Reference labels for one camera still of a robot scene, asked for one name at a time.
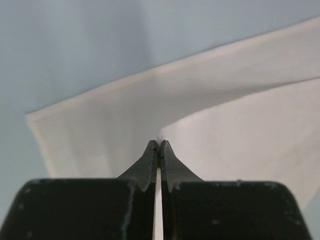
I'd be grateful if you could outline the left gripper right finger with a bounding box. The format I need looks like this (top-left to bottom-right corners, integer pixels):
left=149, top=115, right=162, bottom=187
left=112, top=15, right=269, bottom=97
left=159, top=140, right=312, bottom=240

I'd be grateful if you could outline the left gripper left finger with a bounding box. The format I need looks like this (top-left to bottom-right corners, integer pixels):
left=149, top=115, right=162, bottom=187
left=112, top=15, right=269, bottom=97
left=0, top=140, right=158, bottom=240

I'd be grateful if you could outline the white cloth napkin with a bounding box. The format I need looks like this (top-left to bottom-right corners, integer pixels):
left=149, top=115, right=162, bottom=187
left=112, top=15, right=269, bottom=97
left=26, top=18, right=320, bottom=210

